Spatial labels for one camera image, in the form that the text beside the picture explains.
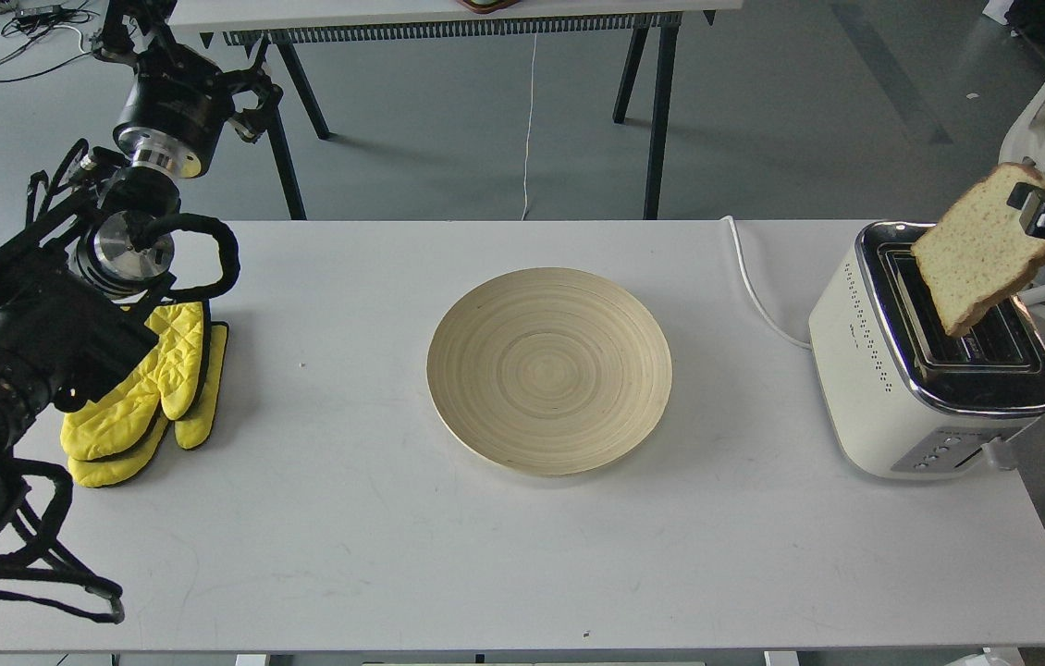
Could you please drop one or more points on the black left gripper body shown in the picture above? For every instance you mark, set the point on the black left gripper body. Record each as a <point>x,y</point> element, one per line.
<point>174,108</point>

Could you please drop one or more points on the slice of bread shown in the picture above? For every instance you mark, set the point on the slice of bread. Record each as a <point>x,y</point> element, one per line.
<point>979,254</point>

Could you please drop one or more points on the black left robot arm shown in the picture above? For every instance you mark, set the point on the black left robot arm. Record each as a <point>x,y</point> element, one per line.
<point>104,243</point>

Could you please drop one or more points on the cream white toaster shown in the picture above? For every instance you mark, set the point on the cream white toaster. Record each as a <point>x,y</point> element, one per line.
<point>907,401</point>

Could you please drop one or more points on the background white table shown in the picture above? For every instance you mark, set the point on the background white table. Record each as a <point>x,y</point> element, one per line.
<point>290,22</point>

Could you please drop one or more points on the brown object on back table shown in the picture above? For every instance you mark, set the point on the brown object on back table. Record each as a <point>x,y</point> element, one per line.
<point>486,6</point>

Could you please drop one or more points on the lower yellow oven mitt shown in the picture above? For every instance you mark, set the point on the lower yellow oven mitt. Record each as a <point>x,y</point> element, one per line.
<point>190,432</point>

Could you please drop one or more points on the yellow oven mitt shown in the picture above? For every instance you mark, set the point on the yellow oven mitt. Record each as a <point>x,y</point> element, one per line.
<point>164,384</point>
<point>190,432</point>

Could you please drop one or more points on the upper yellow oven mitt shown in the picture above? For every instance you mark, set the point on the upper yellow oven mitt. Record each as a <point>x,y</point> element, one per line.
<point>164,384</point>

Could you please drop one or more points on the round wooden plate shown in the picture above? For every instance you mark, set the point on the round wooden plate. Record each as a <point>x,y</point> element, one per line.
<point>550,371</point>

